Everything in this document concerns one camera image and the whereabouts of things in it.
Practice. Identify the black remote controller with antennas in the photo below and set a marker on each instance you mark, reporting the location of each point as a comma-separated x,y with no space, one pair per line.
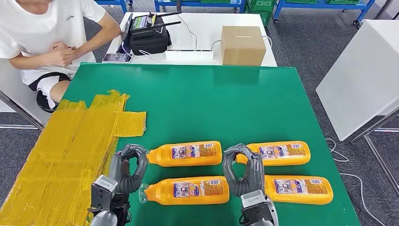
142,22

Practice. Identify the black bag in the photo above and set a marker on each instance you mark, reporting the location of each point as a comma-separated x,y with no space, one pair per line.
149,42

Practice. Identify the white table metal legs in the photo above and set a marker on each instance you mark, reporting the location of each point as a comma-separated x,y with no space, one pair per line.
15,103
358,78

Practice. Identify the orange detergent bottle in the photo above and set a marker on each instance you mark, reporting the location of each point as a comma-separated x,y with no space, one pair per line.
299,190
280,153
187,191
187,154

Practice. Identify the white desk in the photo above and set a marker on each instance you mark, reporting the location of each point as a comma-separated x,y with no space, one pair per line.
212,21

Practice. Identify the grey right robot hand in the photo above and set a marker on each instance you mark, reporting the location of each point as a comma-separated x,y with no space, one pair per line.
257,168

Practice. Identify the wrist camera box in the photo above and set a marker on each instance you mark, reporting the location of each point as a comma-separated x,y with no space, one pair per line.
104,190
254,201

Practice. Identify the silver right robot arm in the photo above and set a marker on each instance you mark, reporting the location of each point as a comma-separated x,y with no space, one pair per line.
249,188

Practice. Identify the brown cardboard box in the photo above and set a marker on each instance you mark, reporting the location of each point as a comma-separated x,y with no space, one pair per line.
243,46

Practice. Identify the blue shelf rack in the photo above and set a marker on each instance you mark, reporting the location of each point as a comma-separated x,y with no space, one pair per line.
199,4
124,6
324,5

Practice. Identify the green plastic crate stack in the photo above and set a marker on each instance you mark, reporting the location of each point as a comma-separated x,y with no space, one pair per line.
260,6

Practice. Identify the smartphone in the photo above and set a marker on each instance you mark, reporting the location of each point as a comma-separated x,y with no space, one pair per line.
117,57

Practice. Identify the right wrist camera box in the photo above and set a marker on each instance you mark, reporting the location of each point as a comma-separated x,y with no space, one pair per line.
254,201

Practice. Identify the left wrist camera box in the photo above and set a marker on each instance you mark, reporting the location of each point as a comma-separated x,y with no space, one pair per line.
104,190

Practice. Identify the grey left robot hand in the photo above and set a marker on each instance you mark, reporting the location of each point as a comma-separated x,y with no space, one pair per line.
143,162

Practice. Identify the person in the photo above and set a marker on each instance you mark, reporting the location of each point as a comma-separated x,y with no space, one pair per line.
40,25

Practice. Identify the yellow taped cardboard sheet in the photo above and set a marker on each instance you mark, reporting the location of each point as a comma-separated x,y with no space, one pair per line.
62,156

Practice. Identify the black stool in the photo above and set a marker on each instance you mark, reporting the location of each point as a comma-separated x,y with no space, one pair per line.
46,104

